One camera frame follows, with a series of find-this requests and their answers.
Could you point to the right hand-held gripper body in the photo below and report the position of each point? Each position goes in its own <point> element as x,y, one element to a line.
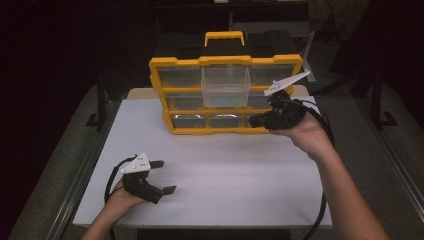
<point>286,115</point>

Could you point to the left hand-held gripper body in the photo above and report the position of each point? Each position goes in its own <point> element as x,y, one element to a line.
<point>140,186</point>

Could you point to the pulled-out clear plastic drawer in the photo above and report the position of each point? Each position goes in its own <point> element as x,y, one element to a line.
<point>225,83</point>

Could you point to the yellow black drawer organizer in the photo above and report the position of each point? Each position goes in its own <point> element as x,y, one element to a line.
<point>220,60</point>

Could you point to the person's left hand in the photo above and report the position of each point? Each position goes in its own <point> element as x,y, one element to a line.
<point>121,203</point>

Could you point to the person's right hand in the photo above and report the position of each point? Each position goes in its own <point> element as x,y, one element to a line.
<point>310,138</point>

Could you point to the white metal table leg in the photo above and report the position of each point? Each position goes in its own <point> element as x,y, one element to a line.
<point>308,56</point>

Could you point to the black metal stand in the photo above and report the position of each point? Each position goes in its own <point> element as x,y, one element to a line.
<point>101,106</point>
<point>377,100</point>

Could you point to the set of closed clear drawers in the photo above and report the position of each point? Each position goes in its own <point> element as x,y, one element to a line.
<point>180,76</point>

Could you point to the aluminium rail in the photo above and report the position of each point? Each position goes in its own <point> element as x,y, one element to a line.
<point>76,186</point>
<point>400,173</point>

